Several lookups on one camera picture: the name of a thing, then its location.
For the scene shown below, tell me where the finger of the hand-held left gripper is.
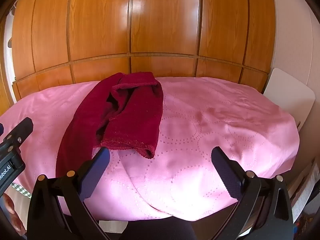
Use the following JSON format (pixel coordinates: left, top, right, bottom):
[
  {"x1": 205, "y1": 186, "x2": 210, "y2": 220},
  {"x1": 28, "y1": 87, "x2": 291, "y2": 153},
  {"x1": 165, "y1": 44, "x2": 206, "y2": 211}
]
[{"x1": 0, "y1": 117, "x2": 34, "y2": 170}]

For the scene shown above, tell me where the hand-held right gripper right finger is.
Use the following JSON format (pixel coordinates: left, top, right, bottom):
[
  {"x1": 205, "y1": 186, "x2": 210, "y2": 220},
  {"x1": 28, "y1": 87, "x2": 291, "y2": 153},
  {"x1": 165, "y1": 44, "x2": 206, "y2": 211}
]
[{"x1": 211, "y1": 146, "x2": 294, "y2": 240}]

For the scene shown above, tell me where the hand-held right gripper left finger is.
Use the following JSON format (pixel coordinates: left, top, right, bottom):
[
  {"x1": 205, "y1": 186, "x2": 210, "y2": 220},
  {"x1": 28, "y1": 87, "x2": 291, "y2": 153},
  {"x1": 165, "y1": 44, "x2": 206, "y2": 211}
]
[{"x1": 26, "y1": 147, "x2": 118, "y2": 240}]

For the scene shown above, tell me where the dark red garment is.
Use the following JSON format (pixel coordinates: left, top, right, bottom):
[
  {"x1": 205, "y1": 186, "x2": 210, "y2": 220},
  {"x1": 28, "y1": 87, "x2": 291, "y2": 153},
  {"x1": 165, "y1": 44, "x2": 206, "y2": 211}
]
[{"x1": 55, "y1": 72, "x2": 164, "y2": 180}]

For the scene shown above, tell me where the person's left hand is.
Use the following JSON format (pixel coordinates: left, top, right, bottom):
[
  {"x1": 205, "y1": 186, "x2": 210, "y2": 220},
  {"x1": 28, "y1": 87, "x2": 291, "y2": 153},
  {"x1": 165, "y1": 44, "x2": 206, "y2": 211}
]
[{"x1": 2, "y1": 195, "x2": 27, "y2": 233}]

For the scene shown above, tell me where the green checked cloth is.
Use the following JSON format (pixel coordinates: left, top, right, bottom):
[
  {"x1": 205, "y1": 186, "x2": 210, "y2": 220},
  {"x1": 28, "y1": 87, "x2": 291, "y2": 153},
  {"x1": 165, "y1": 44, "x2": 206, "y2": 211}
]
[{"x1": 11, "y1": 182, "x2": 32, "y2": 197}]

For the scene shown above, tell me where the pink blanket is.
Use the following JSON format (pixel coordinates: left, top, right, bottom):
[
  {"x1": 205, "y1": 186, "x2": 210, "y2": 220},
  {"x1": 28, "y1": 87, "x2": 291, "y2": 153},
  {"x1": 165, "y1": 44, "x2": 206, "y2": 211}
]
[{"x1": 0, "y1": 77, "x2": 300, "y2": 222}]

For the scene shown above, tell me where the person's dark trouser leg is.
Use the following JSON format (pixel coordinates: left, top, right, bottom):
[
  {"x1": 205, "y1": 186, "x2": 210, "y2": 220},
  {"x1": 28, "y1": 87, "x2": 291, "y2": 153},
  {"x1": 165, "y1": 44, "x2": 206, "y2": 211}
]
[{"x1": 120, "y1": 216, "x2": 198, "y2": 240}]

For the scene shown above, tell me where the white board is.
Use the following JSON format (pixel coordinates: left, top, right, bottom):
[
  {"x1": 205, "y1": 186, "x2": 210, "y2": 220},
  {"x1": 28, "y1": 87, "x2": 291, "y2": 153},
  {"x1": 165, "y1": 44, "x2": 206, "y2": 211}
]
[{"x1": 262, "y1": 68, "x2": 316, "y2": 133}]

